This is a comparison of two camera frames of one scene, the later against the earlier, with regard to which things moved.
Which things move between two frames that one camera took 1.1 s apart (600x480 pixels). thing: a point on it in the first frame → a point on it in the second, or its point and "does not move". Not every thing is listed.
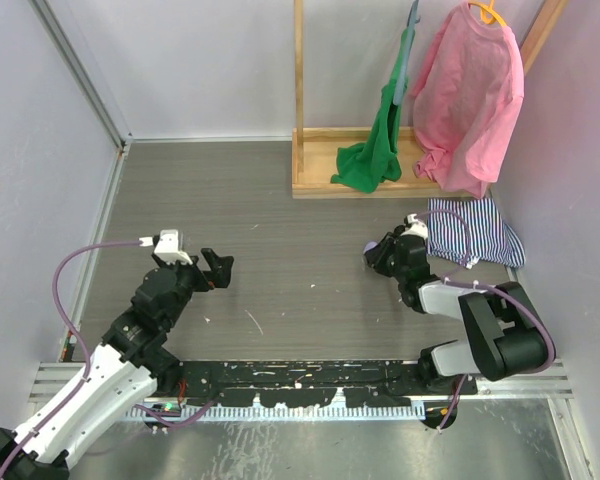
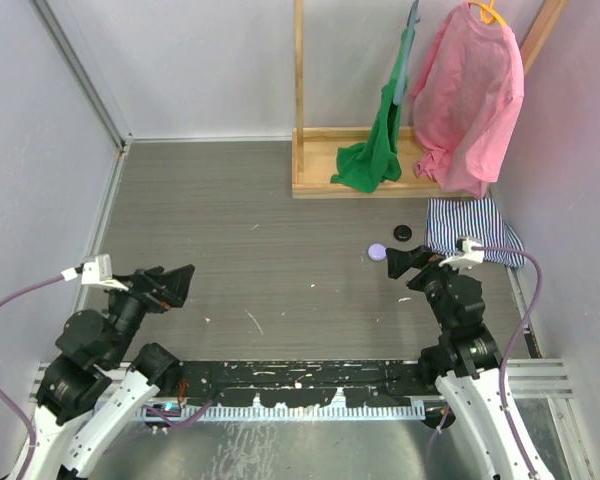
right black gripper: [376, 257] → [398, 261]
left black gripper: [218, 276] → [172, 286]
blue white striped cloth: [463, 229] does not move
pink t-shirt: [468, 102] does not move
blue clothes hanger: [401, 81] does not move
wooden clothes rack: [315, 151] does not move
